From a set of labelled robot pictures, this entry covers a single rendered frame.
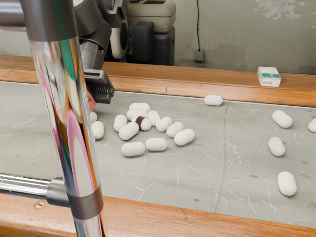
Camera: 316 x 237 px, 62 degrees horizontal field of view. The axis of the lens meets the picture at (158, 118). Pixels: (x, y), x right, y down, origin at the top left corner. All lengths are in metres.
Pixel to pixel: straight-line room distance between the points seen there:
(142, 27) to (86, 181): 0.99
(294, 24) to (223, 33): 0.56
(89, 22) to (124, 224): 0.29
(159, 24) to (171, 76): 0.71
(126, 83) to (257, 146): 0.30
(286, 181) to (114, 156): 0.22
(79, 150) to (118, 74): 0.45
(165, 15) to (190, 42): 1.23
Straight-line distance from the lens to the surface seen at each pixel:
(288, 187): 0.35
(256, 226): 0.29
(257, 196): 0.35
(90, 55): 0.44
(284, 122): 0.48
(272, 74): 0.58
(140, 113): 0.45
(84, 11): 0.41
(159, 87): 0.56
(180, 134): 0.39
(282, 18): 2.50
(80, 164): 0.16
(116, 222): 0.28
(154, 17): 1.27
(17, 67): 0.72
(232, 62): 2.53
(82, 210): 0.19
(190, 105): 0.52
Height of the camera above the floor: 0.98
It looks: 31 degrees down
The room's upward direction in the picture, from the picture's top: straight up
